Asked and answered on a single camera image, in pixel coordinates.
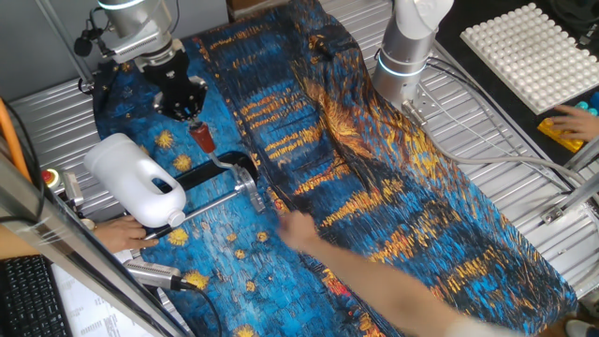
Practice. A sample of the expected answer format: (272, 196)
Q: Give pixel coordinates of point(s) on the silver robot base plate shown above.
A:
(423, 100)

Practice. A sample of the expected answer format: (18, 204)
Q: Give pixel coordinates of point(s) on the grey wrist camera mount plate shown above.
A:
(140, 47)

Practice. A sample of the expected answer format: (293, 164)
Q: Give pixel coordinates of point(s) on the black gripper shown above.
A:
(168, 75)

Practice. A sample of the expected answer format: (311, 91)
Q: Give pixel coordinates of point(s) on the black cast clamp frame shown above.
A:
(206, 171)

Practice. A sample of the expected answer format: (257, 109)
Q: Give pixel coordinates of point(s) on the silver threaded rod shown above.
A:
(210, 203)

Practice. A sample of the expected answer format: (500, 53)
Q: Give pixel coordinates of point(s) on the red emergency stop button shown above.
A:
(49, 177)

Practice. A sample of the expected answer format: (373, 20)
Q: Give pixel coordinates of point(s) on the silver ratchet clamp head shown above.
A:
(250, 187)

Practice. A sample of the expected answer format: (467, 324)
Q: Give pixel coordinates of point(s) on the ribbed silver camera box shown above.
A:
(72, 187)

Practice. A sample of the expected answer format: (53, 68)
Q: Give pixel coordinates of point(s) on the orange tube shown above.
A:
(11, 140)

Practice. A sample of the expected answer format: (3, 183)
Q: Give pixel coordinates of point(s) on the blue building block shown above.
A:
(595, 99)

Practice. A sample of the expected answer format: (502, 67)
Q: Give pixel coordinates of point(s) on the starry night painted tablecloth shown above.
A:
(374, 187)

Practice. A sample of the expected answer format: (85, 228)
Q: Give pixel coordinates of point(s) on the thin aluminium profile post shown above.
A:
(61, 37)

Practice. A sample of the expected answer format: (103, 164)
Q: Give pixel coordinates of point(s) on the white studded building baseplate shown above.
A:
(529, 51)

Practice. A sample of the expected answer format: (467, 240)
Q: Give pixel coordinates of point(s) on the black foam ball on stalk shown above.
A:
(83, 46)

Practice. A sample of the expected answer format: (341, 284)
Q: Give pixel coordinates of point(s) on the silver camera with black plug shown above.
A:
(150, 273)

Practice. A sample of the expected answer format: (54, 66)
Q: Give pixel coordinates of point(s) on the bare forearm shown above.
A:
(384, 290)

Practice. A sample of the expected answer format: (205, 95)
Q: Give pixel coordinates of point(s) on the black keyboard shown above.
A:
(28, 299)

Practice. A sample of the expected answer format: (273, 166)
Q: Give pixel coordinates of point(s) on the teal building block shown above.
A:
(581, 106)

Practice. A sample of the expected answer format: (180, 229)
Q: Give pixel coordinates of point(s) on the white plastic jug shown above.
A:
(121, 173)

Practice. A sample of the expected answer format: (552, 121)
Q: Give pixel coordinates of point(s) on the aluminium profile bar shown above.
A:
(585, 156)
(575, 194)

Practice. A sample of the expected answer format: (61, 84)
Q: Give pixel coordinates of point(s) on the person bare hand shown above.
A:
(578, 122)
(119, 233)
(297, 230)

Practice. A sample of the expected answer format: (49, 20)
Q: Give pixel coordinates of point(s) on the printed white paper sheet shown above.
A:
(93, 313)

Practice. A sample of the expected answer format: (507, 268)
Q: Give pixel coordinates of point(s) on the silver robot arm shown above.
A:
(407, 47)

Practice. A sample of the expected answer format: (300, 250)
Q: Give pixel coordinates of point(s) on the black table mat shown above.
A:
(477, 14)

